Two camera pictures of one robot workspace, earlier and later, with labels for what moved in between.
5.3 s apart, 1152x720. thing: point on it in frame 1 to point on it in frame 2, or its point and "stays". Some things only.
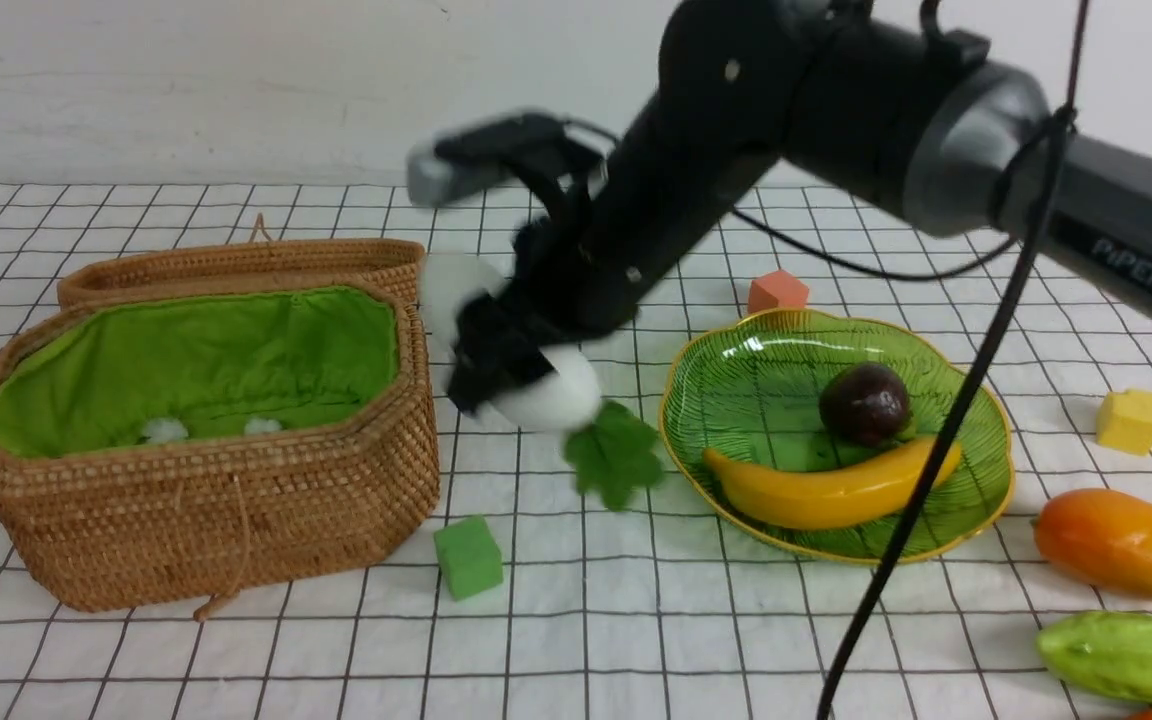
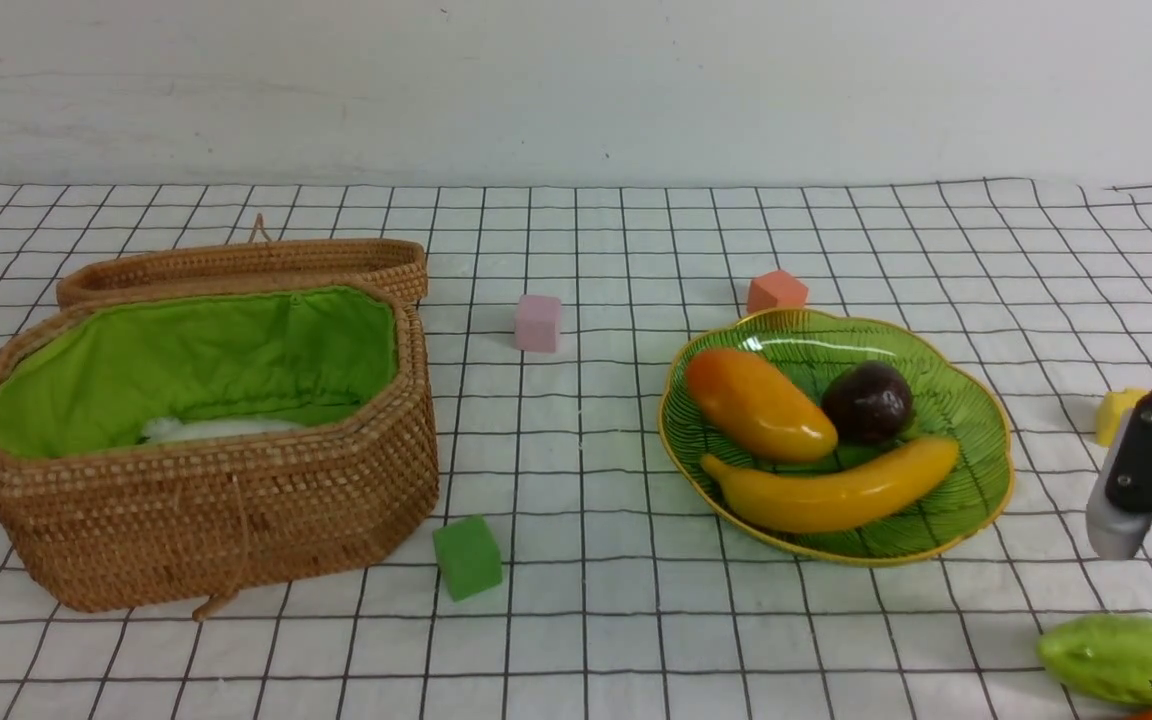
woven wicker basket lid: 261,259 stays
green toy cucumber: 1143,657 stays
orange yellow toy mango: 1127,544 to 752,405
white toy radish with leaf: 554,391 to 168,429
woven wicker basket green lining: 208,364 stays
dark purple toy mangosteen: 866,403 stays
